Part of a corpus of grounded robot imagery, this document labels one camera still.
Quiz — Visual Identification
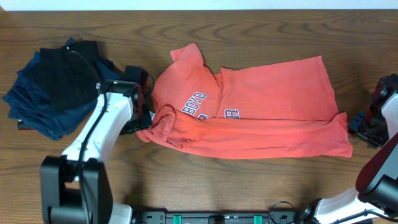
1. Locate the red printed t-shirt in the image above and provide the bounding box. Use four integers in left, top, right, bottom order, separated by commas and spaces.
137, 44, 353, 159

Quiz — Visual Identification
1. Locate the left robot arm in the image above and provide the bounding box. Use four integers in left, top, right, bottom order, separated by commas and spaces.
40, 66, 152, 224

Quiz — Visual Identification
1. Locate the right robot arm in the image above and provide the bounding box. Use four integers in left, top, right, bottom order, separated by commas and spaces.
300, 74, 397, 223

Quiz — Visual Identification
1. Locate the black polo shirt with logo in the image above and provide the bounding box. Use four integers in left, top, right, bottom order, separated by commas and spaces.
27, 40, 103, 111

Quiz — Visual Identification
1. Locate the navy folded shirts stack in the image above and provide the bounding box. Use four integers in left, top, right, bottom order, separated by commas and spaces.
3, 38, 119, 141

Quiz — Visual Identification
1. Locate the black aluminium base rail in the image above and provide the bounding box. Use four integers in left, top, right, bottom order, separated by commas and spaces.
130, 206, 303, 224

